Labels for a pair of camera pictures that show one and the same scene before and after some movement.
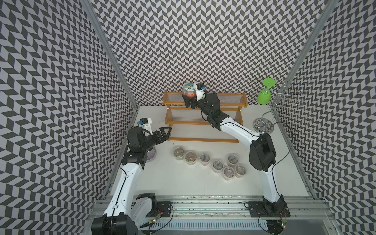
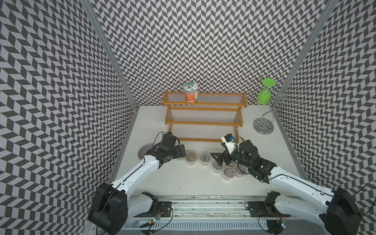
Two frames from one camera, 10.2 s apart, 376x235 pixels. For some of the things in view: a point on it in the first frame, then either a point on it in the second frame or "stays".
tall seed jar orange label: (190, 89) stays
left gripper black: (164, 136) to (178, 154)
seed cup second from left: (191, 157) stays
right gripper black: (188, 101) to (220, 156)
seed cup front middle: (228, 173) stays
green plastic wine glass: (264, 96) stays
